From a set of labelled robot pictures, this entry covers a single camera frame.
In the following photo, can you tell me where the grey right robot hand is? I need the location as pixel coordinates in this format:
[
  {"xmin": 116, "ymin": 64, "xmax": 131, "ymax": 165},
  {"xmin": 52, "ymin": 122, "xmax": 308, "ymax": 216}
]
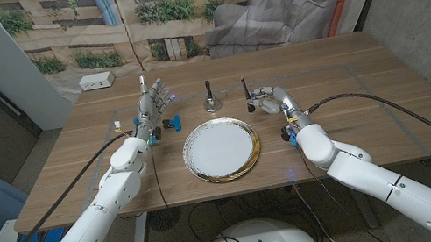
[{"xmin": 244, "ymin": 78, "xmax": 315, "ymax": 138}]

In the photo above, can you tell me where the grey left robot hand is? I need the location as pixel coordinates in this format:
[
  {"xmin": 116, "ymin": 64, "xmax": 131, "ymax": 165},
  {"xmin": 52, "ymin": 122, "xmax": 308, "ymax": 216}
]
[{"xmin": 124, "ymin": 69, "xmax": 183, "ymax": 149}]

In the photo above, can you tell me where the black makeup brush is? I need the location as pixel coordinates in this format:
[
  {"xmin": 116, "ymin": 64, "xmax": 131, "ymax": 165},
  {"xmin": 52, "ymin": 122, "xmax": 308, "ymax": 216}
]
[{"xmin": 239, "ymin": 75, "xmax": 258, "ymax": 115}]

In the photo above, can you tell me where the blue clothespin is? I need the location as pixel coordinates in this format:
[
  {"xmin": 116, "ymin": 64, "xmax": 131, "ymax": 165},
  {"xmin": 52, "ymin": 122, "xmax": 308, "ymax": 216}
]
[{"xmin": 161, "ymin": 114, "xmax": 183, "ymax": 134}]

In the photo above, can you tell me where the white plate with gold rim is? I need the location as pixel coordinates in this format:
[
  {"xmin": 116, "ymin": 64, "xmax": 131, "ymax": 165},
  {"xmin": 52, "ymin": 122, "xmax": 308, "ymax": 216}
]
[{"xmin": 177, "ymin": 111, "xmax": 266, "ymax": 189}]

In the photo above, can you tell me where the white power strip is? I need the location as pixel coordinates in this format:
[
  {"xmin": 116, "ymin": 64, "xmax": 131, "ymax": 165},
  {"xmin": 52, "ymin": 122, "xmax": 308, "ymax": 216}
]
[{"xmin": 77, "ymin": 69, "xmax": 117, "ymax": 93}]

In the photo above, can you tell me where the printed backdrop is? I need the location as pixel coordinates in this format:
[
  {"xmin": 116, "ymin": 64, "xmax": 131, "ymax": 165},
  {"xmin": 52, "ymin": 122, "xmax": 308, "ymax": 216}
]
[{"xmin": 0, "ymin": 0, "xmax": 414, "ymax": 117}]

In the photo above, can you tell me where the black round floor foot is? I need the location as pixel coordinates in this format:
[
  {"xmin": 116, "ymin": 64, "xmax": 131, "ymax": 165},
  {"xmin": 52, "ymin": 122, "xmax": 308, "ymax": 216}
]
[{"xmin": 145, "ymin": 205, "xmax": 185, "ymax": 234}]

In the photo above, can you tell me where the grey table leg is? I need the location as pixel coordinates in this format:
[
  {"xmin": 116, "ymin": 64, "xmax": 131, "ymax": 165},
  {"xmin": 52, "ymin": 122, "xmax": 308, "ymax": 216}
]
[{"xmin": 346, "ymin": 181, "xmax": 381, "ymax": 233}]

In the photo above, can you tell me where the blue object under table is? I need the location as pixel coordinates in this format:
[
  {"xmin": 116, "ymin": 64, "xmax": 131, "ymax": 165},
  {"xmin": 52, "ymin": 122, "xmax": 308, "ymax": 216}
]
[{"xmin": 17, "ymin": 226, "xmax": 68, "ymax": 242}]

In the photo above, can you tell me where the small white connector with wires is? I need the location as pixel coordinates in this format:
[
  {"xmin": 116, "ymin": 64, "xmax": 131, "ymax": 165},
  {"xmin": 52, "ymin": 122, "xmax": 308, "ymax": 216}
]
[{"xmin": 111, "ymin": 117, "xmax": 133, "ymax": 140}]

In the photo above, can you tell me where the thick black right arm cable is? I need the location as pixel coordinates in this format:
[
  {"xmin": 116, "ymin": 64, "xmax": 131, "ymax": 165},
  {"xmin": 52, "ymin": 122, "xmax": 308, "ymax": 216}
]
[{"xmin": 303, "ymin": 77, "xmax": 431, "ymax": 201}]

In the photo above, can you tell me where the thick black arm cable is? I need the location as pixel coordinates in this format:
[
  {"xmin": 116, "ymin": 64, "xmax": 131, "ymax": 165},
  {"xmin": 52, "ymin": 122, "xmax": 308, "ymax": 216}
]
[
  {"xmin": 303, "ymin": 77, "xmax": 431, "ymax": 201},
  {"xmin": 0, "ymin": 128, "xmax": 154, "ymax": 242}
]

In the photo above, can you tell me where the silver handbell with black handle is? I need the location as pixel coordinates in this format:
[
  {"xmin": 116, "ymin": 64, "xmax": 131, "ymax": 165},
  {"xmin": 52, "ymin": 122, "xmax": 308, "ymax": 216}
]
[{"xmin": 198, "ymin": 78, "xmax": 224, "ymax": 114}]

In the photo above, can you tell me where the thin black left wrist cable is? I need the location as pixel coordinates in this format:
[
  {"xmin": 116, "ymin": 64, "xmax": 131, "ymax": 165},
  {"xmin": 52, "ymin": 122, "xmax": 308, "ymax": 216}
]
[{"xmin": 148, "ymin": 146, "xmax": 173, "ymax": 214}]

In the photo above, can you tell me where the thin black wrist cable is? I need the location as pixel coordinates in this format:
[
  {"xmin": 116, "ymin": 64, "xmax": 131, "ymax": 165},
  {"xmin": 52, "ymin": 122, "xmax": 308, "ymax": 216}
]
[
  {"xmin": 299, "ymin": 140, "xmax": 398, "ymax": 242},
  {"xmin": 148, "ymin": 146, "xmax": 173, "ymax": 214}
]

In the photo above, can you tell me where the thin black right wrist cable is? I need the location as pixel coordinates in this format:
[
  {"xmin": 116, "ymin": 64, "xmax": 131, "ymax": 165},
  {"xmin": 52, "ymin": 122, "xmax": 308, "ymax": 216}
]
[{"xmin": 299, "ymin": 140, "xmax": 398, "ymax": 242}]

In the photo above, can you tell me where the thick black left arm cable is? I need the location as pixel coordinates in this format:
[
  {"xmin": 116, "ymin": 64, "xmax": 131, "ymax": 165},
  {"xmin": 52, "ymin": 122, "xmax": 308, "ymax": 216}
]
[{"xmin": 0, "ymin": 128, "xmax": 154, "ymax": 242}]

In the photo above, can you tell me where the grey floor cable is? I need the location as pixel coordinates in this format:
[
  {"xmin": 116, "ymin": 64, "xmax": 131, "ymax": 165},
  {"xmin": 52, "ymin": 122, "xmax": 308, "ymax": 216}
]
[{"xmin": 292, "ymin": 176, "xmax": 356, "ymax": 242}]

